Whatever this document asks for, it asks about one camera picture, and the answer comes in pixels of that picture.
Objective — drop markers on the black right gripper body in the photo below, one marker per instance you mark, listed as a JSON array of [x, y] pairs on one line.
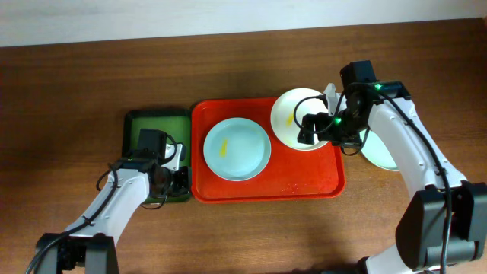
[[308, 129]]

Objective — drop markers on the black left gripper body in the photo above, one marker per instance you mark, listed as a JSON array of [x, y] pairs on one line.
[[182, 182]]

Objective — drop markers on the pale green plate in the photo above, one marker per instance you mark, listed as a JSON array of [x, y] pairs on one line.
[[376, 151]]

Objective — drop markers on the cream white plate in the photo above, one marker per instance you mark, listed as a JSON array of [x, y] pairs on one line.
[[282, 116]]

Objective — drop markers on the light blue plate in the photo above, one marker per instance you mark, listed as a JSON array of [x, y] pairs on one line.
[[237, 149]]

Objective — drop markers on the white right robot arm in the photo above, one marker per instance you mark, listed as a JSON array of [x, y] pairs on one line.
[[445, 221]]

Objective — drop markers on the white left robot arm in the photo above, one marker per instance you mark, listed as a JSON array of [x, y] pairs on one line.
[[90, 241]]

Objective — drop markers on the red plastic tray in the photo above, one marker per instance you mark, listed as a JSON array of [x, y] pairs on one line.
[[289, 175]]

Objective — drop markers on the green plastic tray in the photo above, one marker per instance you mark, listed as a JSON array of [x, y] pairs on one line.
[[175, 122]]

